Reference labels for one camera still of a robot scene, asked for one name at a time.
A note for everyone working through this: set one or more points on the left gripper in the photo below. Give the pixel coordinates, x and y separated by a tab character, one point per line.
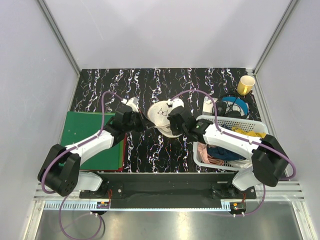
143	119

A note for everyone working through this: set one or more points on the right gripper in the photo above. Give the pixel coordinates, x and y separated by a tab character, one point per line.
172	123

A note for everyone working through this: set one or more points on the white mesh laundry bag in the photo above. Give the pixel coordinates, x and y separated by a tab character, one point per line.
158	114

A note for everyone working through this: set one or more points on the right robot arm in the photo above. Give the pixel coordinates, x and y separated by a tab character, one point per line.
269	161

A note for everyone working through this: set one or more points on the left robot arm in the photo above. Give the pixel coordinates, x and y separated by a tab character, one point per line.
60	172

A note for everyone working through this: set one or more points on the white plastic laundry basket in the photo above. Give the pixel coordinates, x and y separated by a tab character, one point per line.
245	124

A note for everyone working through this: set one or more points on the red folder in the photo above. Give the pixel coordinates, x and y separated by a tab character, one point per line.
122	153

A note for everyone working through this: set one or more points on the white packet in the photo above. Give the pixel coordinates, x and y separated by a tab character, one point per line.
208	106

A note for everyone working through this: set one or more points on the pink garment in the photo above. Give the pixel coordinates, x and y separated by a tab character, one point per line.
205	158

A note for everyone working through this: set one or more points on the navy blue garment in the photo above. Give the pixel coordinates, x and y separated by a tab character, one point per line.
223	154

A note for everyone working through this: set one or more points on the blue tape roll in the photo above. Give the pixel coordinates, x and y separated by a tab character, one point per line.
238	104

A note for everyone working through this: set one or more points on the green folder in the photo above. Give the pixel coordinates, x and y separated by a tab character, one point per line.
81	125

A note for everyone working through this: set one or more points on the yellow mug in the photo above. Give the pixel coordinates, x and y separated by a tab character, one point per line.
245	85

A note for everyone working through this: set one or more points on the yellow garment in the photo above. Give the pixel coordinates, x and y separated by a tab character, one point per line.
248	133

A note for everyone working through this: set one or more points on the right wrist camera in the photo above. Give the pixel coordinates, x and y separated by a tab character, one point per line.
175	103

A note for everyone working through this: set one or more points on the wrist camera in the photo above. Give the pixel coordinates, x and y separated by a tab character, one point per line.
133	102
175	103

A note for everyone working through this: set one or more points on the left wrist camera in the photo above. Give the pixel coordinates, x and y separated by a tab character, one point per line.
133	102

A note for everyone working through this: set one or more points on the black headphones with cable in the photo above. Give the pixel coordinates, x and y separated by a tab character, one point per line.
225	110

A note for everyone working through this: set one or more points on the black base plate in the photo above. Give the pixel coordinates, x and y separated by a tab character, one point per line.
152	191

